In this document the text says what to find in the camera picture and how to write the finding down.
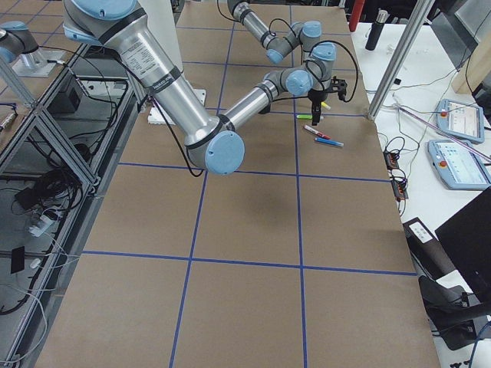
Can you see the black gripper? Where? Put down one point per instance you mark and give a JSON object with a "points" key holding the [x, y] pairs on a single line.
{"points": [[315, 99]]}

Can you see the green marker pen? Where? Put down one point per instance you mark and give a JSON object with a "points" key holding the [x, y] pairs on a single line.
{"points": [[307, 117]]}

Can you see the red capped white marker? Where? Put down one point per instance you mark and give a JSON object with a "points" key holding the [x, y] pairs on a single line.
{"points": [[317, 133]]}

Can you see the blue marker pen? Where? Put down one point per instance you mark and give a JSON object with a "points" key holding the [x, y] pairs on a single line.
{"points": [[329, 142]]}

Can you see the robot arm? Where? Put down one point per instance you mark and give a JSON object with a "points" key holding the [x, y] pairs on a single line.
{"points": [[276, 34], [212, 142]]}

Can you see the black mesh pen cup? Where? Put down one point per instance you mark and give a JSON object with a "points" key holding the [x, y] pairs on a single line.
{"points": [[265, 110]]}

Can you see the red bottle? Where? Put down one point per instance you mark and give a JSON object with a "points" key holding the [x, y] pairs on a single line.
{"points": [[356, 13]]}

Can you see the black thermos bottle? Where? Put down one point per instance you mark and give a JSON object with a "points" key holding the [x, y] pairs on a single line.
{"points": [[376, 29]]}

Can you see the brown paper table cover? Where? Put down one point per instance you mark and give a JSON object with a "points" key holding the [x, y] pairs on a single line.
{"points": [[296, 260]]}

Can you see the teach pendant far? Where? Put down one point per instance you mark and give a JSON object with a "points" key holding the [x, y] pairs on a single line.
{"points": [[462, 120]]}

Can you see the teach pendant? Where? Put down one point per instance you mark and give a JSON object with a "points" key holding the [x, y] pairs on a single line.
{"points": [[457, 167], [462, 120]]}

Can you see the teach pendant near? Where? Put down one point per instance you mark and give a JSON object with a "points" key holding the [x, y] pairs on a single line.
{"points": [[457, 167]]}

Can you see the grey aluminium frame post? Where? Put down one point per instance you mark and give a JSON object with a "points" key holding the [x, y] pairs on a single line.
{"points": [[412, 28]]}

